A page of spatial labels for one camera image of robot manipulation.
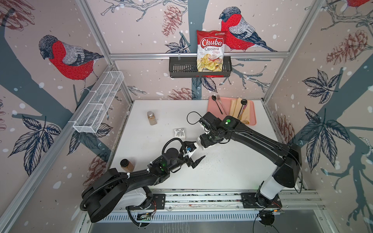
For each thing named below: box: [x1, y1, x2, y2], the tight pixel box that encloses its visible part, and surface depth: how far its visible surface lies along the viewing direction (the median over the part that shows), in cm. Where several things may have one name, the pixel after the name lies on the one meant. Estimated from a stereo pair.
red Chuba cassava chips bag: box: [196, 30, 227, 73], surface depth 87 cm
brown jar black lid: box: [119, 158, 135, 172], surface depth 80 cm
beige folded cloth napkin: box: [229, 97, 251, 125], surface depth 116 cm
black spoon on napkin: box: [237, 99, 248, 118], surface depth 120 cm
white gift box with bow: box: [173, 127, 187, 139], surface depth 100 cm
